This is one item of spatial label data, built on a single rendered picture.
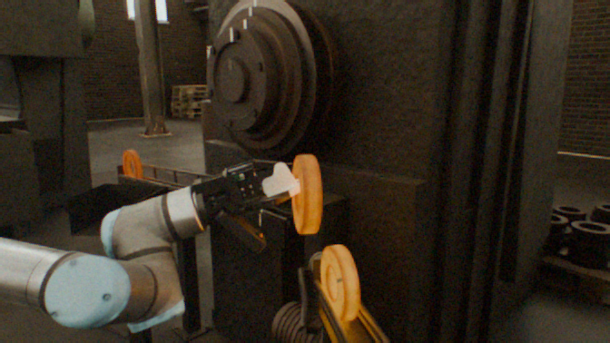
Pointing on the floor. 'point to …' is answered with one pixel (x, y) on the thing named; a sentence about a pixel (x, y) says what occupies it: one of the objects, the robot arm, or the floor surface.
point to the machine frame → (400, 167)
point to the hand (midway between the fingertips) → (305, 184)
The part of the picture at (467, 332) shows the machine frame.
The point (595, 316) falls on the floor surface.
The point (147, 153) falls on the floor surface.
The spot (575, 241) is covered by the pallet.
